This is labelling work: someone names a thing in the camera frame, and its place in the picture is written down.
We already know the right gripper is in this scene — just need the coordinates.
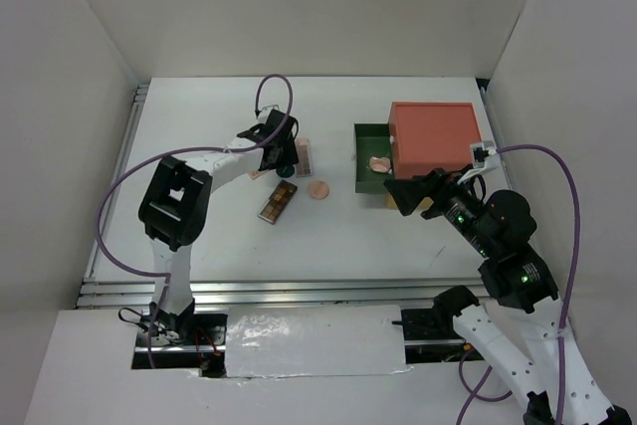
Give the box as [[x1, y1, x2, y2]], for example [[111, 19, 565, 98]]
[[382, 161, 495, 254]]

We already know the dark green round compact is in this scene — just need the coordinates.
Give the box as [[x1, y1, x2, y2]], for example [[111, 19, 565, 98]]
[[276, 165, 296, 178]]

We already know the peach makeup sponge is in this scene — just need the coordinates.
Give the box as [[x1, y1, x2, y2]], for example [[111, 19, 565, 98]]
[[368, 156, 392, 174]]

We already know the round pink powder puff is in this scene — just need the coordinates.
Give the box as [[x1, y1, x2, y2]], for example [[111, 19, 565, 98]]
[[307, 180, 330, 200]]

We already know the green drawer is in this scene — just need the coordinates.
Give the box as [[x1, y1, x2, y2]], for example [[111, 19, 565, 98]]
[[353, 123, 393, 194]]

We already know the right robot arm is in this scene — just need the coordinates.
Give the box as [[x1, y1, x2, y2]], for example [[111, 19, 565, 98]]
[[384, 169, 631, 424]]

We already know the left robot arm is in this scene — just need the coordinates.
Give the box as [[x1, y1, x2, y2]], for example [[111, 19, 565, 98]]
[[138, 108, 299, 344]]

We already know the pink eyeshadow palette clear case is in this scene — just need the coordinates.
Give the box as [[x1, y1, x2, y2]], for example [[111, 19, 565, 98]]
[[295, 137, 314, 178]]

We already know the coral drawer cabinet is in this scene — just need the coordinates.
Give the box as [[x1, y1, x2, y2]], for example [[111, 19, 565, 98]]
[[388, 102, 482, 179]]

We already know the brown eyeshadow palette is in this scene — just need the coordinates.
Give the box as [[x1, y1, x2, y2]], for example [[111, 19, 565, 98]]
[[258, 180, 298, 225]]

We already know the white cover plate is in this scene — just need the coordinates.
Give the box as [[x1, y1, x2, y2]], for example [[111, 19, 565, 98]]
[[225, 305, 409, 378]]

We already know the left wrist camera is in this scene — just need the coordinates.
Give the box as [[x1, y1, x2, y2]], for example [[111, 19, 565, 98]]
[[256, 105, 280, 123]]

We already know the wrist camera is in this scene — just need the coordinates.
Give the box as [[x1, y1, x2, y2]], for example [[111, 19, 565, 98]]
[[457, 141, 502, 184], [256, 105, 280, 123]]

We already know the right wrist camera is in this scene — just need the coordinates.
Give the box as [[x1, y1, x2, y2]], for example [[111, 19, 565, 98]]
[[457, 141, 502, 184]]

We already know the aluminium right rail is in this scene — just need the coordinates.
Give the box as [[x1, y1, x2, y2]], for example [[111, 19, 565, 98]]
[[476, 78, 517, 190]]

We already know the aluminium rail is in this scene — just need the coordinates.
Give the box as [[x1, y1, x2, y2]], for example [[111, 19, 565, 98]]
[[476, 78, 517, 190], [76, 278, 488, 311], [83, 85, 149, 283]]

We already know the aluminium front rail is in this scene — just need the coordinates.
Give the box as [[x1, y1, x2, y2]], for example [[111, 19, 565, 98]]
[[76, 278, 488, 311]]

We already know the aluminium left rail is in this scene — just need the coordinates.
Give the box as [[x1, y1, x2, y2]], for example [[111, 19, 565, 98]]
[[83, 85, 149, 283]]

